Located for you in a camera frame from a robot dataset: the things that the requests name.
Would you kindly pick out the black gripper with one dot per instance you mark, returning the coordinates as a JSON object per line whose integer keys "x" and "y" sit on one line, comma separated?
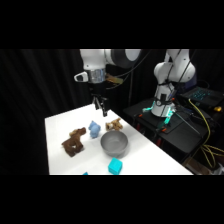
{"x": 98, "y": 89}

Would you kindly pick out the dark brown deer plush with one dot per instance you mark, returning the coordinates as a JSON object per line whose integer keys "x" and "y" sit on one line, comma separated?
{"x": 74, "y": 142}

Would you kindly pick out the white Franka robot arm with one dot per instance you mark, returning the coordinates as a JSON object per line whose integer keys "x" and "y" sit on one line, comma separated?
{"x": 173, "y": 70}

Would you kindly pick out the grey metal bowl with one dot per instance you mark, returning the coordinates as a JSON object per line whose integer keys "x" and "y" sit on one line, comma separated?
{"x": 114, "y": 144}

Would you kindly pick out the light brown plush animal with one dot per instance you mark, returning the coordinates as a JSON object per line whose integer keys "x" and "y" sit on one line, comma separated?
{"x": 114, "y": 124}

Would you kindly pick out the blue plush animal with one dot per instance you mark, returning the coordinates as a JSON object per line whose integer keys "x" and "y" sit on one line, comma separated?
{"x": 94, "y": 129}

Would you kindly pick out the teal cube block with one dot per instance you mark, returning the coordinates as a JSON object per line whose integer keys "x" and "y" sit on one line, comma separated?
{"x": 114, "y": 166}

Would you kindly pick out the small teal block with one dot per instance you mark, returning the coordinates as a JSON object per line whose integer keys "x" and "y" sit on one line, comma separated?
{"x": 85, "y": 173}

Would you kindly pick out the black robot stand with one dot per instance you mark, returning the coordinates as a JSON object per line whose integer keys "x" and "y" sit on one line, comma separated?
{"x": 180, "y": 133}

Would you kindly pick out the black laptop with lit keyboard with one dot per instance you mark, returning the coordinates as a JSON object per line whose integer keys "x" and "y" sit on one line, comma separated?
{"x": 202, "y": 95}

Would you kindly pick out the small yellow object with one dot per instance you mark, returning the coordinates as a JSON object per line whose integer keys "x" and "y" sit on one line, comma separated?
{"x": 217, "y": 108}

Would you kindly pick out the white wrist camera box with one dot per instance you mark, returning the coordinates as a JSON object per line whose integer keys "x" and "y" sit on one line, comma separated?
{"x": 80, "y": 77}

